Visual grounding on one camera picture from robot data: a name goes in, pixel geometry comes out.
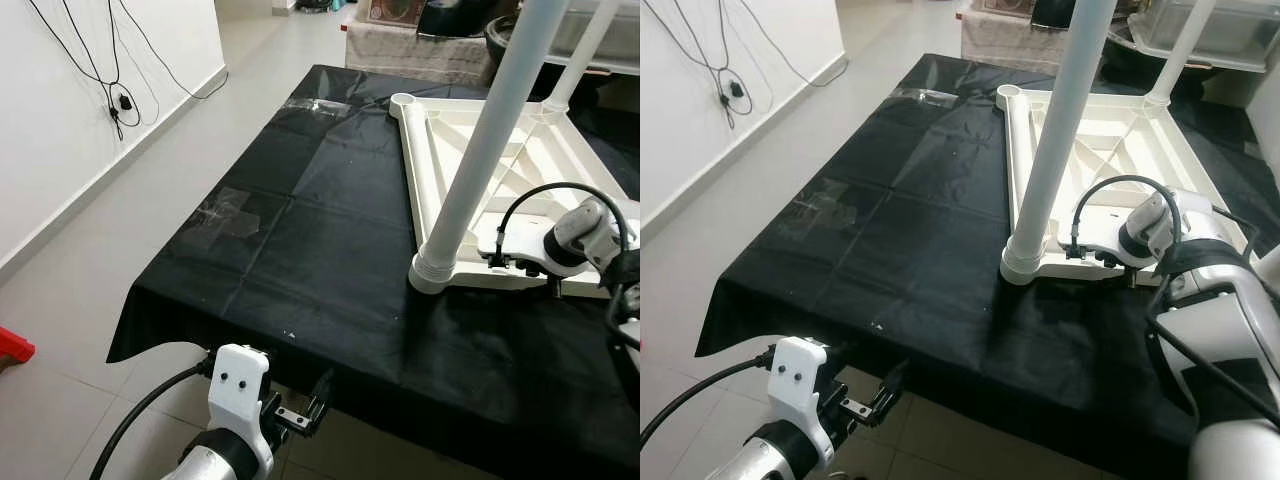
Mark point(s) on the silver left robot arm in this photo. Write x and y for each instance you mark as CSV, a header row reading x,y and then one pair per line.
x,y
215,462
765,458

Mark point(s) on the black power adapter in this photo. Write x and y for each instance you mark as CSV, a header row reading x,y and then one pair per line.
x,y
738,89
125,102

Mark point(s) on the clear plastic storage box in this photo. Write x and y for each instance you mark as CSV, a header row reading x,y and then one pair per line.
x,y
1240,30
625,35

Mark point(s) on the clear plastic wrap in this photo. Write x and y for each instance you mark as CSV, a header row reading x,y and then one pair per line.
x,y
925,98
318,108

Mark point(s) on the white plastic table leg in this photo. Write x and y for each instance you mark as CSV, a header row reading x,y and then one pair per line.
x,y
585,55
1060,130
490,140
1182,50

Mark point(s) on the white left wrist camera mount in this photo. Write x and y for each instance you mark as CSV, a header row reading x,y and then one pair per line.
x,y
800,385
240,390

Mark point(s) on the white plastic children table top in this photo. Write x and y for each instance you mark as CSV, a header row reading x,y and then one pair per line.
x,y
520,150
1110,140

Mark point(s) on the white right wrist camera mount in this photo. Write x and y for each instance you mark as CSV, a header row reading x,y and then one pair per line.
x,y
515,245
1095,240

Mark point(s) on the black round basin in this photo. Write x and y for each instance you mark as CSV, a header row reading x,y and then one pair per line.
x,y
1125,60
500,45

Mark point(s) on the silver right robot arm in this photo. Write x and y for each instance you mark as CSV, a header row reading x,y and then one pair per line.
x,y
600,240
1220,320

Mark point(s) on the red plastic stool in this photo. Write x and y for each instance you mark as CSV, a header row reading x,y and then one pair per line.
x,y
14,345

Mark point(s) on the storage box with orange lid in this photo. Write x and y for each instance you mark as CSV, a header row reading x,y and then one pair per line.
x,y
1010,6
395,10

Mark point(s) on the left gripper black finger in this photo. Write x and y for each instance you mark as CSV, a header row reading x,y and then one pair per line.
x,y
890,390
321,396

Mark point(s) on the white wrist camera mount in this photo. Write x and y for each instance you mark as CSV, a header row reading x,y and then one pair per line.
x,y
515,245
240,390
1095,240
800,385

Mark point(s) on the black plastic bag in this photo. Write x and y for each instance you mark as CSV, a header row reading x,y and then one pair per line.
x,y
460,18
1052,12

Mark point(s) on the patterned beige bench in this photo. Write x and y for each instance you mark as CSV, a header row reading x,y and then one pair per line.
x,y
1010,45
420,55

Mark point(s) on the black tablecloth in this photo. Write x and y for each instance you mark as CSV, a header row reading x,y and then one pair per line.
x,y
300,300
900,290

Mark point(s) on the clear tape patch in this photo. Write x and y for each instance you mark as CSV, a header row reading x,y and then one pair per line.
x,y
832,207
222,218

